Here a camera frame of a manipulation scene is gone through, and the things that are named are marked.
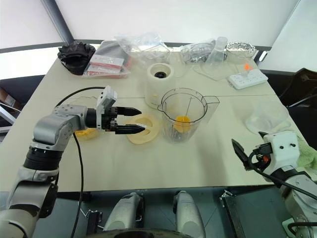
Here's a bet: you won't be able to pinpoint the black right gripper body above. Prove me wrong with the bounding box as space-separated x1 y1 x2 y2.
248 142 273 172

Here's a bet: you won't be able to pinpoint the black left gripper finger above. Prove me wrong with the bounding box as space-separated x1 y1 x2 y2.
114 124 147 135
116 106 143 117

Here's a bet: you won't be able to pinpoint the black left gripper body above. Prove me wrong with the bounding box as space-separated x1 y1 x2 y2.
101 106 119 132

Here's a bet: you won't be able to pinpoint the cream blender lid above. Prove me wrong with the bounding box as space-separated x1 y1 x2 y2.
124 113 160 145

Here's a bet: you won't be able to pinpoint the orange segments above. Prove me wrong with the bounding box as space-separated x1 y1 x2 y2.
173 115 192 134
74 127 99 141

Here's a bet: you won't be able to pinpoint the clear blender jar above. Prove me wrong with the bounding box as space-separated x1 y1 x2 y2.
157 87 220 145

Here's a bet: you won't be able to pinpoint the orange segments in bowl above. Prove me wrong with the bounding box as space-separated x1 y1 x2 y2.
74 127 99 141

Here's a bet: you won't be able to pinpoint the cream blender base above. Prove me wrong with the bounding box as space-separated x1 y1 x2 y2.
144 62 175 109

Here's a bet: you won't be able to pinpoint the clear plastic container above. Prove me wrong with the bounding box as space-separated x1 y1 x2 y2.
246 101 291 135

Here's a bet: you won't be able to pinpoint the clear glass bowl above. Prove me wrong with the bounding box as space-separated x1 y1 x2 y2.
58 95 100 141

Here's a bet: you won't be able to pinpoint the green towel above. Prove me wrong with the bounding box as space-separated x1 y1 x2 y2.
295 134 317 176

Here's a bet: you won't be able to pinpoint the bag of red-white packets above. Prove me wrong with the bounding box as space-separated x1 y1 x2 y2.
82 39 132 80

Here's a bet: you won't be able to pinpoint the white power strip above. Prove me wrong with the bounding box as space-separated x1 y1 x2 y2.
227 69 269 91

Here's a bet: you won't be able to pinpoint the black chair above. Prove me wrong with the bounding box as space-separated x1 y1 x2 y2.
276 67 317 108

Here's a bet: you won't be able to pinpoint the clear bag with plastic box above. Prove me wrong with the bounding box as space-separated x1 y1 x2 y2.
113 32 172 65

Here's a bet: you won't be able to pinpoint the black crumpled plastic object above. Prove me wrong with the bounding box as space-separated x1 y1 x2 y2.
57 41 96 75

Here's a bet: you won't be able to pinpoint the flat clear plastic bag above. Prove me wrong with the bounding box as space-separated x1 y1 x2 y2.
193 61 239 81

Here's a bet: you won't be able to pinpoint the silver rounded robot leg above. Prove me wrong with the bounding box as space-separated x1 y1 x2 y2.
173 190 207 238
102 191 146 234

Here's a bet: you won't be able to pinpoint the silver foil bowl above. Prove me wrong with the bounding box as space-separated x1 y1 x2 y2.
223 41 257 60

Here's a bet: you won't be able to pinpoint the clear bag with dark items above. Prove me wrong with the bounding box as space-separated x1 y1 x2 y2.
180 39 219 64

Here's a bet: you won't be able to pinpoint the clear conical flask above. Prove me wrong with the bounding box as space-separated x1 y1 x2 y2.
205 36 229 70

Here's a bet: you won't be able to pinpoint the brown cardboard box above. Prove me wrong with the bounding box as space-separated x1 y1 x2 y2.
0 86 23 110

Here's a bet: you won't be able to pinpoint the dark rounded robot torso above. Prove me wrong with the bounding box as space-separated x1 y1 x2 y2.
86 229 179 238

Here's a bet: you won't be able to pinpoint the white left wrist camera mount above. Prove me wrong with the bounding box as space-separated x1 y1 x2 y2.
95 85 118 131

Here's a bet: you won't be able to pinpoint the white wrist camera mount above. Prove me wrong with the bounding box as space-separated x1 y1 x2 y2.
95 85 118 131
259 131 302 170

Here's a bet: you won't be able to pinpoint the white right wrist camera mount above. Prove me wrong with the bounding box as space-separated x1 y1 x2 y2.
259 131 302 170

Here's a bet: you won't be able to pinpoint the metal table bracket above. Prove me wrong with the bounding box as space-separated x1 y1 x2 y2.
218 189 234 207

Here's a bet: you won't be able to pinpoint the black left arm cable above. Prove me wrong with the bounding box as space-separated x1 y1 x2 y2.
55 86 107 238

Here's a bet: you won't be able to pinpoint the grey window frame post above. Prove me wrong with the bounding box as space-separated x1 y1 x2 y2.
40 0 75 43

